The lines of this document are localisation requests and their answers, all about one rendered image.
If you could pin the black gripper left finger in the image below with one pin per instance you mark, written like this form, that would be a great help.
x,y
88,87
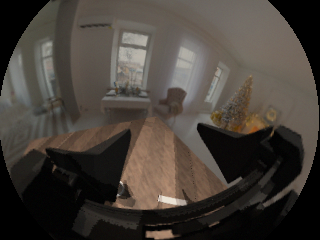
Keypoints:
x,y
100,166

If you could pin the white flat bar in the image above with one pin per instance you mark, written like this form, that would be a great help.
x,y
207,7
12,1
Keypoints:
x,y
169,200

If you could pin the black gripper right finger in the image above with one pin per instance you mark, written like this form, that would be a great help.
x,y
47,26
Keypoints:
x,y
231,150

